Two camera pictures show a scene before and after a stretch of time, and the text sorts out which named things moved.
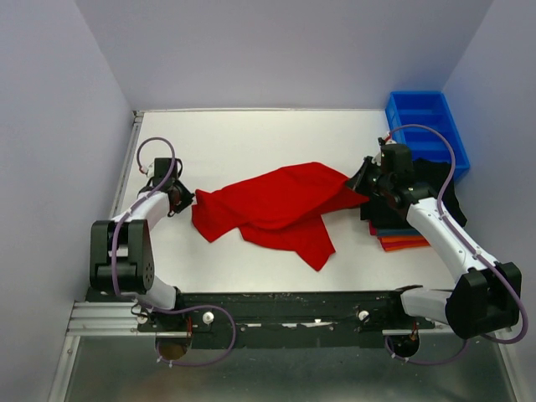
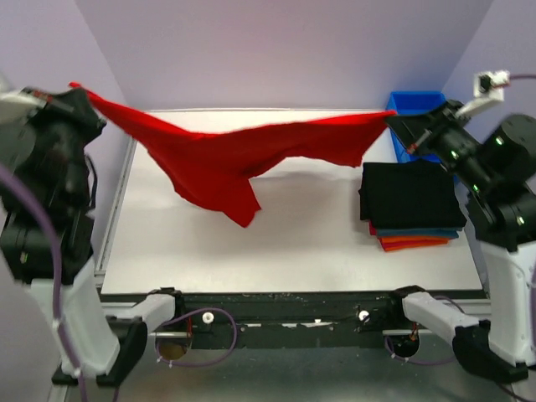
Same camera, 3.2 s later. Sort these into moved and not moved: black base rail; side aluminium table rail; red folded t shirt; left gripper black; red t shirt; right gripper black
Moved: left gripper black; right gripper black; red t shirt
Not moved: side aluminium table rail; black base rail; red folded t shirt
